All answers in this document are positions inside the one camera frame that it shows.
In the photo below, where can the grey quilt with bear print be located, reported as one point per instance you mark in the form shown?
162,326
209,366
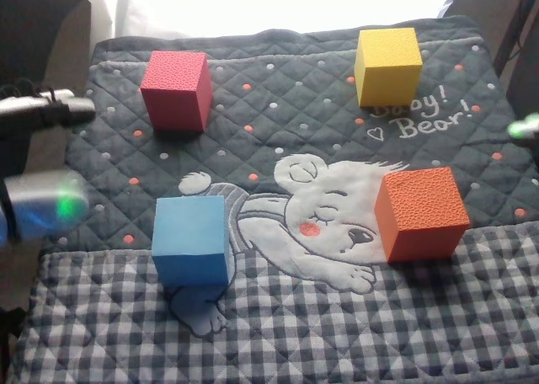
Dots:
295,325

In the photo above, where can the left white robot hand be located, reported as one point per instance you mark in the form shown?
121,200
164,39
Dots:
38,203

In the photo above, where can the red foam cube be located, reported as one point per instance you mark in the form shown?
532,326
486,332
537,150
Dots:
177,106

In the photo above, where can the orange foam cube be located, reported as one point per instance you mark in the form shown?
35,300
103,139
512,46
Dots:
421,215

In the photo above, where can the blue foam cube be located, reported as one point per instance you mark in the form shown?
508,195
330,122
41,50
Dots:
189,241

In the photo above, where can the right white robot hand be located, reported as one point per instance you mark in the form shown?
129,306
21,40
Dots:
524,128

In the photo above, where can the yellow foam cube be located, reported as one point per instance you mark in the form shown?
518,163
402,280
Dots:
385,83

